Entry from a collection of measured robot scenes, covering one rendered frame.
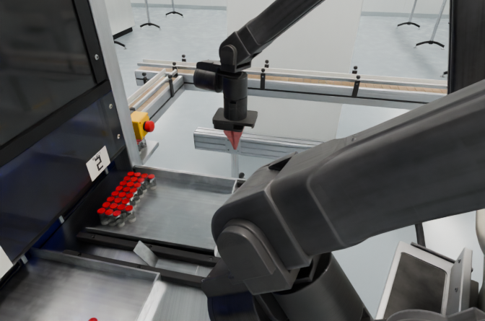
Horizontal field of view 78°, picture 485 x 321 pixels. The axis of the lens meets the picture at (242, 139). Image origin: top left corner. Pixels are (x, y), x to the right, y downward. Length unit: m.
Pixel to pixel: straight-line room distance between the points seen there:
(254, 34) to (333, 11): 1.49
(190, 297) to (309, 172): 0.60
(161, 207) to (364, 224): 0.78
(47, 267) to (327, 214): 0.78
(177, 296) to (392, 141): 0.64
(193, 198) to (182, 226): 0.11
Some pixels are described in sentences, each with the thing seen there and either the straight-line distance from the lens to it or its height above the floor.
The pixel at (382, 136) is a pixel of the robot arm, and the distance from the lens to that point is 0.18.
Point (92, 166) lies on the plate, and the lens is 0.89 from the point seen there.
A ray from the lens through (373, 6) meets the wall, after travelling 8.82.
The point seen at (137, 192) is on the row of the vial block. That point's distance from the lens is 0.94.
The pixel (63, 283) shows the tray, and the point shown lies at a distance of 0.85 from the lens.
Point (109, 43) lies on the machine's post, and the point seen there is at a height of 1.30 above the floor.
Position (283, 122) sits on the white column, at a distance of 2.38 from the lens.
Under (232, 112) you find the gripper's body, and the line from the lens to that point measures 0.71.
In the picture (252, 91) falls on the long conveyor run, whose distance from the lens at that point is 1.62.
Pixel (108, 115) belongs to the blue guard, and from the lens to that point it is 0.93.
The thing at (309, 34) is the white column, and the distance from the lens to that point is 2.13.
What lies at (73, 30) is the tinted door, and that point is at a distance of 0.84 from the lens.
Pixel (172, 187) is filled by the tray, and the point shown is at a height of 0.88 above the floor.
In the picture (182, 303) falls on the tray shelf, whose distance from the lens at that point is 0.74.
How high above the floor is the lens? 1.52
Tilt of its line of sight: 33 degrees down
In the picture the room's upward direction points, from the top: straight up
